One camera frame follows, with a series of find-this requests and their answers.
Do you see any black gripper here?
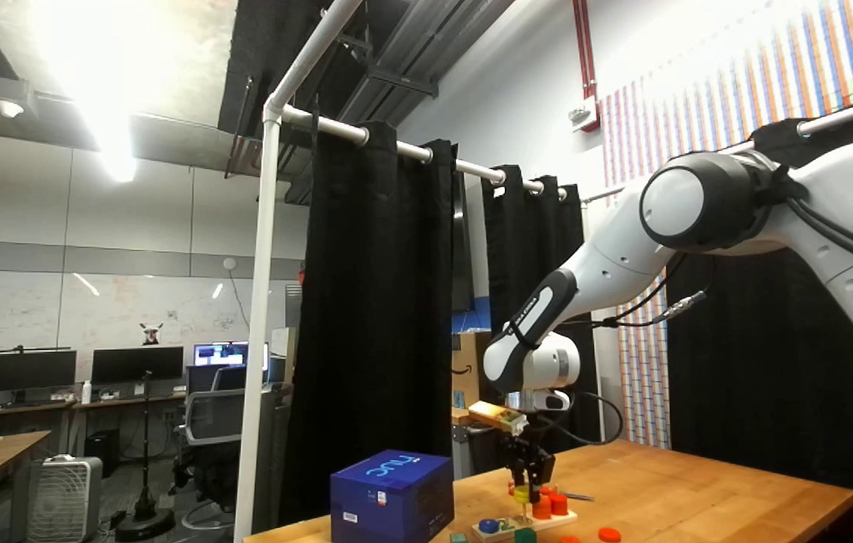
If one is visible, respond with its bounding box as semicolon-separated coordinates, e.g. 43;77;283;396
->
498;413;560;494

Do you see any wooden workbench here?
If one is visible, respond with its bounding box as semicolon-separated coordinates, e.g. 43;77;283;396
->
448;399;531;441

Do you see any blue cardboard box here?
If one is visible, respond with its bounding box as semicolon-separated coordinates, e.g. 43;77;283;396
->
328;446;457;543

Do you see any wide black curtain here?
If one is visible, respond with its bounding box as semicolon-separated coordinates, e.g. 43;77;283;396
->
278;121;463;524

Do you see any narrow black curtain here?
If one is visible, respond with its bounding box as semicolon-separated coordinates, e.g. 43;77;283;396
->
476;162;604;476

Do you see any black curtain beside striped panel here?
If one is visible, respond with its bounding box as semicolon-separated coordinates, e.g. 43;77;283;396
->
662;82;853;543

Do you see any mesh office chair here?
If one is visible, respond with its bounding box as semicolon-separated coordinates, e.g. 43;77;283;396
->
175;386;250;506

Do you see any lit blue screen monitor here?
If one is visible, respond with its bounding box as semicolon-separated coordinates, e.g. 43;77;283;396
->
190;337;250;372

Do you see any black stand with round base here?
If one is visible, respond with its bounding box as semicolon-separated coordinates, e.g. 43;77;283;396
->
109;367;178;543

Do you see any silver curtain rod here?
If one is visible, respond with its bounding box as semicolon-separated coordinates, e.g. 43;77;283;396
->
278;100;552;195

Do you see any silver rod with black clamps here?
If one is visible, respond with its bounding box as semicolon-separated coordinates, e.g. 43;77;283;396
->
582;84;853;204

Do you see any white floor fan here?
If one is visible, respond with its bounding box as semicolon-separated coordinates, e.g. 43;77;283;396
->
24;453;109;543

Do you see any long office desk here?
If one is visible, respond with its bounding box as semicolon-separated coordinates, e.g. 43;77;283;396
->
0;388;193;429

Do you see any large black monitor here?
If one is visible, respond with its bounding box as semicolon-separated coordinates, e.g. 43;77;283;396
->
0;347;82;399

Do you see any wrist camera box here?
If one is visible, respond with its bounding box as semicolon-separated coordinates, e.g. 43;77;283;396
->
503;388;575;416

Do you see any black arm cable with plug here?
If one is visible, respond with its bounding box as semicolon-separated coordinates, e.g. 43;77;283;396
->
590;263;709;333

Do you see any white pipe frame post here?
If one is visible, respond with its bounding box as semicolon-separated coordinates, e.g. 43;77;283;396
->
229;0;365;543

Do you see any colourful striped wall panel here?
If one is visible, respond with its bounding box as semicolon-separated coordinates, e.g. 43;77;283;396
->
597;0;853;453

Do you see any white wall alarm box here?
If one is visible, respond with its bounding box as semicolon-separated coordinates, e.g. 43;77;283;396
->
563;94;600;132

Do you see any black cable bundle on arm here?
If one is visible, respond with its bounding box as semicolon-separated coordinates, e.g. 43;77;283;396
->
764;170;853;283

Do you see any red wall pipe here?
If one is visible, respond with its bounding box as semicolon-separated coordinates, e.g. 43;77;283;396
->
568;0;602;103

